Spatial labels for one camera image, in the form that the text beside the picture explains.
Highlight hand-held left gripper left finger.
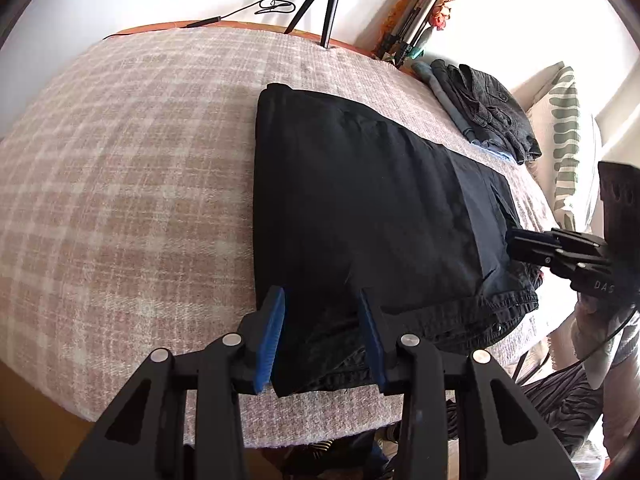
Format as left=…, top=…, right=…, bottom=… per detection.
left=60, top=285, right=287, bottom=480

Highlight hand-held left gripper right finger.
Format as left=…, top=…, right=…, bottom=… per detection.
left=357, top=287, right=581, bottom=480

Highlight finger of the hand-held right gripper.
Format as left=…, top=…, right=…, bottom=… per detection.
left=505, top=228, right=563, bottom=265

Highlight black pants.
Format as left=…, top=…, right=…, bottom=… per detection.
left=252, top=82, right=543, bottom=398

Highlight person's pale grey top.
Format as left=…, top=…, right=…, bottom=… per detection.
left=570, top=292, right=640, bottom=461

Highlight light blue folded garment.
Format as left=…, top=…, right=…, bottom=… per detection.
left=470, top=137, right=516, bottom=162

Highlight dark striped cloth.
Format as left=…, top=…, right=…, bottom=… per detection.
left=282, top=400, right=461, bottom=480

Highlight green white patterned pillow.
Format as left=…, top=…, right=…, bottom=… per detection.
left=510, top=62, right=601, bottom=233

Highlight pile of dark clothes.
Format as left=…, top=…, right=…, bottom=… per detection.
left=442, top=64, right=543, bottom=165

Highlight person's striped trousers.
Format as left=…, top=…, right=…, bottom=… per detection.
left=517, top=360, right=608, bottom=456

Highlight grey blue folded garment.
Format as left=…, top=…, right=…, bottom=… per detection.
left=412, top=59, right=478, bottom=142

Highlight beige plaid blanket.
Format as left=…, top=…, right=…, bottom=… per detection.
left=0, top=25, right=561, bottom=448

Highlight silver folded tripod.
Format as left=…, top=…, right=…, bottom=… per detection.
left=375, top=0, right=453, bottom=68

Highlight orange wooden bed board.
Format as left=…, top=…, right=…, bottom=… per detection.
left=102, top=20, right=421, bottom=78

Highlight small black tripod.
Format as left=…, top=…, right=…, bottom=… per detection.
left=284, top=0, right=357, bottom=50

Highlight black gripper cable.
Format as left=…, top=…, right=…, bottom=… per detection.
left=547, top=305, right=640, bottom=376

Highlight black ring light cable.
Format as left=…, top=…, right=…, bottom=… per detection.
left=102, top=0, right=311, bottom=41

